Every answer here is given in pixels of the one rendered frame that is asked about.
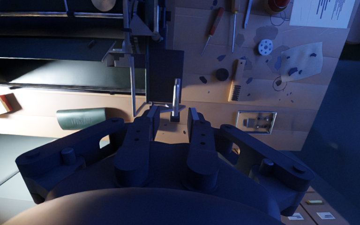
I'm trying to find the red and tan tape roll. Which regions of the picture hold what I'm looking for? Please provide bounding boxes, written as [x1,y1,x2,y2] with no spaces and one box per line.
[263,0,291,15]

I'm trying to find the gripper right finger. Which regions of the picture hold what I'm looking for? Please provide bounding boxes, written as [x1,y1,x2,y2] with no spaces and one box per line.
[182,106,315,192]

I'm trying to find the wooden cleaning brush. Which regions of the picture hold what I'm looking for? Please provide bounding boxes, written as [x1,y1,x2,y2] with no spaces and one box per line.
[227,59,247,102]

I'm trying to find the red-handled screwdriver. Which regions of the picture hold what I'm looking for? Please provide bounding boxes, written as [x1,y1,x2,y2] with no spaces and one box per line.
[200,7,225,57]

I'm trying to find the brass round disc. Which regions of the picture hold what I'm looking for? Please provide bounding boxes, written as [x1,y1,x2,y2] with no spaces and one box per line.
[91,0,117,12]

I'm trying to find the beige stained cloth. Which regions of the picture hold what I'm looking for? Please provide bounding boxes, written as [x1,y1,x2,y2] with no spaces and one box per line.
[279,41,324,83]

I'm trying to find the white paper sheet, blue lines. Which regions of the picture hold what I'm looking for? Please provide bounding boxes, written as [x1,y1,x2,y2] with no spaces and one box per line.
[289,0,357,29]

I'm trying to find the silver flat gauge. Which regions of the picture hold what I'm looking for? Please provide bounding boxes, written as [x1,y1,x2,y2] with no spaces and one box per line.
[172,78,182,117]

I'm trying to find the grey metal parts tray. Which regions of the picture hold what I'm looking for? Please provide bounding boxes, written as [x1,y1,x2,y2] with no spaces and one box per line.
[235,110,278,135]

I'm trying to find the silver paper bail rod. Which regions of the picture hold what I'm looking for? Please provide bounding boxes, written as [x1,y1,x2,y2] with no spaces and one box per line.
[0,11,125,19]

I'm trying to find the brown drawer cabinet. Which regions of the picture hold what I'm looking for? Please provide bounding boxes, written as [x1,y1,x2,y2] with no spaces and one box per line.
[280,185,343,225]

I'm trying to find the green book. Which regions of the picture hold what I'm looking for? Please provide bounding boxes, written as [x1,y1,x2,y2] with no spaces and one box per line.
[56,107,107,131]

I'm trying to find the silver stepped selector plate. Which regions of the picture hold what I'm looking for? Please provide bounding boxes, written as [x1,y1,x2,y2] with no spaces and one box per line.
[106,51,135,68]

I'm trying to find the red book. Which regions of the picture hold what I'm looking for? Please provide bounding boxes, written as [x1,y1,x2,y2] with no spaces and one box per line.
[0,94,14,115]

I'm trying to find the black round cap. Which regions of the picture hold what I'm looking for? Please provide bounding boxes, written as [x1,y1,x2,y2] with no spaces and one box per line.
[215,68,230,82]

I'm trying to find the grey metal tweezers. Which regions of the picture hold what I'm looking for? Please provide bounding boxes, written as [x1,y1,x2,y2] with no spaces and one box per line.
[243,0,253,29]

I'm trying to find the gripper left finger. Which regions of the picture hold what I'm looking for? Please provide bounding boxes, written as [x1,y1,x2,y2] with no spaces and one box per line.
[15,105,161,195]

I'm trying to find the wooden-handled screwdriver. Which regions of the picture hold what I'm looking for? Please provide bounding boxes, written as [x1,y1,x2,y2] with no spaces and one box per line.
[231,0,240,54]

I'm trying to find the black typewriter platen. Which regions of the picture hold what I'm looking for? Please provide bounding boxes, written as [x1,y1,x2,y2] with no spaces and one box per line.
[0,58,147,94]

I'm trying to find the white ribbon spool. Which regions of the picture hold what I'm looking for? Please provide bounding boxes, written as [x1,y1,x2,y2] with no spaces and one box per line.
[258,39,274,56]

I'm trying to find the silver return lever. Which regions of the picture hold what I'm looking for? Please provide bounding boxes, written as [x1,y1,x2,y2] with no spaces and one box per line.
[127,53,147,118]

